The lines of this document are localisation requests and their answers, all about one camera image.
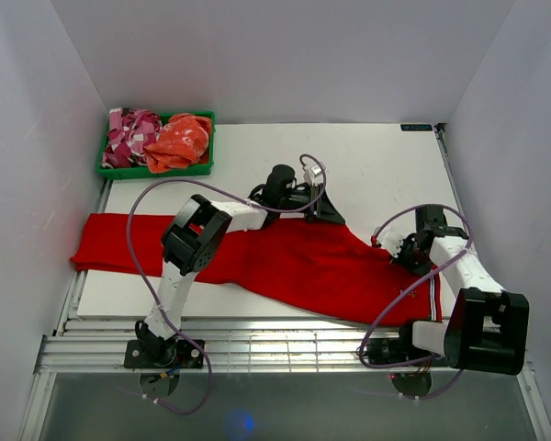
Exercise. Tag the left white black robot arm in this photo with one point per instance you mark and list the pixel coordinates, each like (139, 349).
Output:
(194, 235)

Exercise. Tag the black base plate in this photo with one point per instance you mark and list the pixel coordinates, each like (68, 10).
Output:
(178, 354)
(392, 353)

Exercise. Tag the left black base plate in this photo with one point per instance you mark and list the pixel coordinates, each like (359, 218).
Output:
(178, 354)

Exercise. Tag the aluminium frame rail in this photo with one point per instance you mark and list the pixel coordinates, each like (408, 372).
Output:
(246, 346)

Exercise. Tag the pink patterned garment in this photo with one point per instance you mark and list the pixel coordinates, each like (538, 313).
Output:
(130, 130)

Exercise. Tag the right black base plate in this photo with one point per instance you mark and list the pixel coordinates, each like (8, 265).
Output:
(392, 353)

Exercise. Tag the green plastic tray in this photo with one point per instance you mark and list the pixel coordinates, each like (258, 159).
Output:
(202, 168)

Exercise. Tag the red trousers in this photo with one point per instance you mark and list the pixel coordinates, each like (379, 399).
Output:
(318, 267)

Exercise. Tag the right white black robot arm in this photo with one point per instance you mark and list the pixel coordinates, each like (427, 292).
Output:
(487, 328)

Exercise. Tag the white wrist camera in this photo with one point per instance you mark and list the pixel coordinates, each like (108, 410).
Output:
(388, 239)
(314, 174)

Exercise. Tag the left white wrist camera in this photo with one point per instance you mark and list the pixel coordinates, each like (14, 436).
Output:
(314, 174)

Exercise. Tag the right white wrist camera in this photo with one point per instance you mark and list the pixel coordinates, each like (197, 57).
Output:
(388, 239)

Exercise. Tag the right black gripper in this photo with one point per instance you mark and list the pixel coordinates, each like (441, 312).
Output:
(422, 270)

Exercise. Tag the orange crumpled garment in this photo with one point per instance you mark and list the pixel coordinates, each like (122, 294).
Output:
(182, 142)

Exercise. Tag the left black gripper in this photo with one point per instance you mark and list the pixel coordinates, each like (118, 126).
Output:
(323, 210)

